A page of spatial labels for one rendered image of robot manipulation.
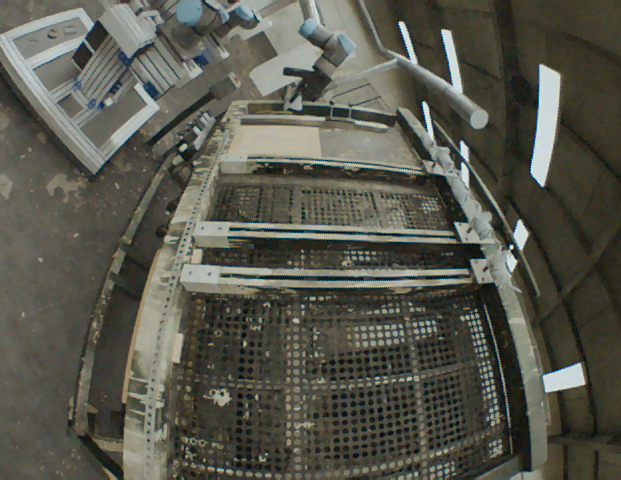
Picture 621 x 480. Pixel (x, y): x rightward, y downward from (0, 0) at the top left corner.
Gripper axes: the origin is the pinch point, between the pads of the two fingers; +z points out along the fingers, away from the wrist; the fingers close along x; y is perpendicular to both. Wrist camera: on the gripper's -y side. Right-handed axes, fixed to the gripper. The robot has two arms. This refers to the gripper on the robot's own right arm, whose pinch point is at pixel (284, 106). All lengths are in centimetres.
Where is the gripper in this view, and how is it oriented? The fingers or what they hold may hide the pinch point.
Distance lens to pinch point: 99.3
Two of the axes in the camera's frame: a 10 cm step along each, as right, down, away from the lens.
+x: 0.0, -7.7, 6.3
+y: 8.0, 3.8, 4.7
